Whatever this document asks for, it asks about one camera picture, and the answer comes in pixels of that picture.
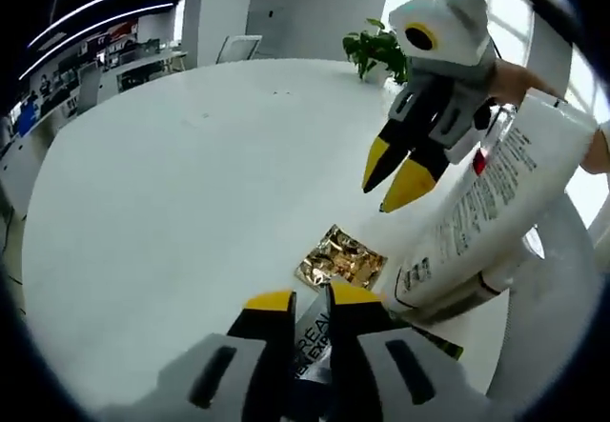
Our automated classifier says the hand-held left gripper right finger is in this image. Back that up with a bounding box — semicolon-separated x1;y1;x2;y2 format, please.
327;280;488;422

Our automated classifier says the green potted plant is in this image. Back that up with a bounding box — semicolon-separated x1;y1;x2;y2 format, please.
341;17;412;86

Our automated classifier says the dark green skincare sachet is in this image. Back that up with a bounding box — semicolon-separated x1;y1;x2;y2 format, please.
291;291;466;386

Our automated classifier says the white office chair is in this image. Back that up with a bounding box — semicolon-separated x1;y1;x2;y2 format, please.
215;33;264;65

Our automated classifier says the white skincare bottle square label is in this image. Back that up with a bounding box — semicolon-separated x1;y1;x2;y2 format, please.
380;96;600;324

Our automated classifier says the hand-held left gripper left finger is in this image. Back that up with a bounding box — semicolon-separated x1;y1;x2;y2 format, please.
98;290;297;422

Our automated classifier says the gold foil skincare sachet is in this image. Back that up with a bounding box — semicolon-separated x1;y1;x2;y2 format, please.
293;223;388;293

